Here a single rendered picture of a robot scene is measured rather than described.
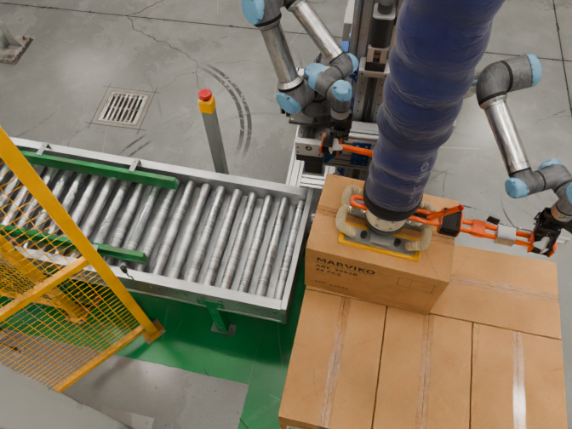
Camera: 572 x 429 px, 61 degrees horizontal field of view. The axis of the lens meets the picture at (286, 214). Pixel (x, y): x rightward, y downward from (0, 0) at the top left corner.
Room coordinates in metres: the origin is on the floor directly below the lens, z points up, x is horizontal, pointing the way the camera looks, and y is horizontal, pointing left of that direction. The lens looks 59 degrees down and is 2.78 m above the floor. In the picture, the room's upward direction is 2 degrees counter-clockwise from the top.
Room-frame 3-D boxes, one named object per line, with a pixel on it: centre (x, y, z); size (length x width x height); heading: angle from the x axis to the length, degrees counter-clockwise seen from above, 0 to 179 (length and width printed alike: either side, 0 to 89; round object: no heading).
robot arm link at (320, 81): (1.46, -0.18, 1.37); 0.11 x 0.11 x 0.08; 43
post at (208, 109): (1.76, 0.38, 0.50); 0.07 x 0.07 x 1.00; 76
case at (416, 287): (1.04, -0.42, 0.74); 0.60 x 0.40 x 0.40; 72
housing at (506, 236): (0.90, -0.86, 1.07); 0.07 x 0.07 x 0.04; 72
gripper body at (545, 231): (0.87, -0.97, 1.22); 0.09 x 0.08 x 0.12; 72
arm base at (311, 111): (1.65, -0.16, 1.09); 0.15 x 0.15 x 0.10
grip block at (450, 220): (0.97, -0.65, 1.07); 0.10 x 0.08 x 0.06; 162
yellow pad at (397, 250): (0.95, -0.39, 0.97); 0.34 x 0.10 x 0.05; 72
